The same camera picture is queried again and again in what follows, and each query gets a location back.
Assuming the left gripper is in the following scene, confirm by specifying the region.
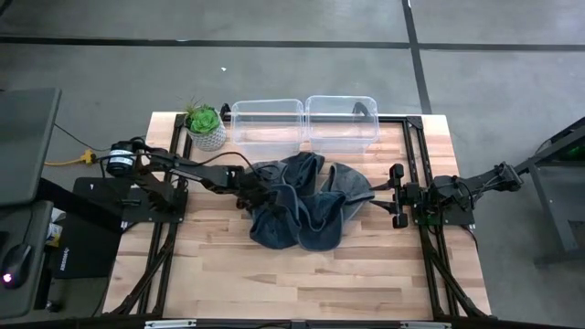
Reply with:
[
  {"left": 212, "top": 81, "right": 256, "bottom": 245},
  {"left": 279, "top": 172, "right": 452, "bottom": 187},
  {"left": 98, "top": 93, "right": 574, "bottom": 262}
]
[{"left": 227, "top": 164, "right": 281, "bottom": 211}]

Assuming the grey desk with mouse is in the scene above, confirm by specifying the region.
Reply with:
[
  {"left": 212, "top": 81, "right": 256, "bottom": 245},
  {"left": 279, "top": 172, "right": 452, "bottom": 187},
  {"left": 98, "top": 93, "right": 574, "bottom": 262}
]
[{"left": 0, "top": 200, "right": 55, "bottom": 321}]

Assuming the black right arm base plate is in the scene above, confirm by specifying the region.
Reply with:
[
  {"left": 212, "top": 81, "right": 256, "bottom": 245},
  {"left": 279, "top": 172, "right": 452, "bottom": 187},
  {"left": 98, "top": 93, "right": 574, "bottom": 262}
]
[{"left": 409, "top": 189, "right": 476, "bottom": 228}]

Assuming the black computer mouse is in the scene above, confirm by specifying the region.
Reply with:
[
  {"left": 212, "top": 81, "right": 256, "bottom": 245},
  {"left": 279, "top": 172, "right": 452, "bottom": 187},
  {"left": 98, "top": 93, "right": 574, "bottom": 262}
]
[{"left": 0, "top": 242, "right": 34, "bottom": 291}]

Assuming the grey flat monitor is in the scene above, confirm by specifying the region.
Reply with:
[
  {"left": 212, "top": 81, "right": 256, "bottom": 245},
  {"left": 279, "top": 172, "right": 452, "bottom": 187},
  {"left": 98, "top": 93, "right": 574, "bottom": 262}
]
[{"left": 0, "top": 87, "right": 63, "bottom": 207}]

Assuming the clear plastic bin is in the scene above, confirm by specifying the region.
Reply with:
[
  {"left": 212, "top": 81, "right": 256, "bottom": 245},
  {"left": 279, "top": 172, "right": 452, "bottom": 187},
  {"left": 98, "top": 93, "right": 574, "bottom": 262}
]
[
  {"left": 229, "top": 99, "right": 305, "bottom": 159},
  {"left": 304, "top": 94, "right": 380, "bottom": 154}
]

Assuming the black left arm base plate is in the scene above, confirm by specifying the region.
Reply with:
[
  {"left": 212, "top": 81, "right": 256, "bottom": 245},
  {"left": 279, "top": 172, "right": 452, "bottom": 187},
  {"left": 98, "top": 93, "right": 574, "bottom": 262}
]
[{"left": 121, "top": 186, "right": 189, "bottom": 225}]

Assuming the black Trossen case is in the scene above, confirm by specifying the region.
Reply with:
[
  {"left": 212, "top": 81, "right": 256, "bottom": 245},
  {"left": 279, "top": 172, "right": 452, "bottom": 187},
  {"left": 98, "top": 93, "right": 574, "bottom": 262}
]
[{"left": 51, "top": 176, "right": 133, "bottom": 281}]

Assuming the yellow extension cord plug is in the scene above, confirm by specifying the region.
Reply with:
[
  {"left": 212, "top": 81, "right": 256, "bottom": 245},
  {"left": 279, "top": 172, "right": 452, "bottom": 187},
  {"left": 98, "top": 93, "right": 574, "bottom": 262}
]
[{"left": 44, "top": 149, "right": 98, "bottom": 168}]

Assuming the black aluminium table frame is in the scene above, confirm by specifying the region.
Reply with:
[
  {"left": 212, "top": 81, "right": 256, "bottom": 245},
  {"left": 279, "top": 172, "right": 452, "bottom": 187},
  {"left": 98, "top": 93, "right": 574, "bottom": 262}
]
[{"left": 102, "top": 111, "right": 493, "bottom": 321}]

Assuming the small white yellow box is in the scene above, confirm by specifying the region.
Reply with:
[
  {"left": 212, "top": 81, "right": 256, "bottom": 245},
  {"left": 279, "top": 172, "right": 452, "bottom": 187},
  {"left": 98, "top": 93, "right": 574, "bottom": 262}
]
[{"left": 45, "top": 207, "right": 64, "bottom": 248}]

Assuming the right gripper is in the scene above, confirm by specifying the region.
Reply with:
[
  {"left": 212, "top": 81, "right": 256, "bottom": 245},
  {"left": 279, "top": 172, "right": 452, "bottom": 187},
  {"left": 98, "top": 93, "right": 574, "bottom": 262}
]
[{"left": 368, "top": 163, "right": 431, "bottom": 229}]

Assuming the grey metal side desk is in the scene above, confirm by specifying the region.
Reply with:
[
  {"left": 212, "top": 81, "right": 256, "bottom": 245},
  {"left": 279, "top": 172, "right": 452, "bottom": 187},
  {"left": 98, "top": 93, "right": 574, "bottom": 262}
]
[{"left": 516, "top": 116, "right": 585, "bottom": 267}]

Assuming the succulent in patterned pot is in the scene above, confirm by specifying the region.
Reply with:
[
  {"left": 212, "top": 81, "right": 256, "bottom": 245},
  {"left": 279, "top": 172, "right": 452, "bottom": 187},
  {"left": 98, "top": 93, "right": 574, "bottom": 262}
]
[{"left": 182, "top": 96, "right": 228, "bottom": 153}]

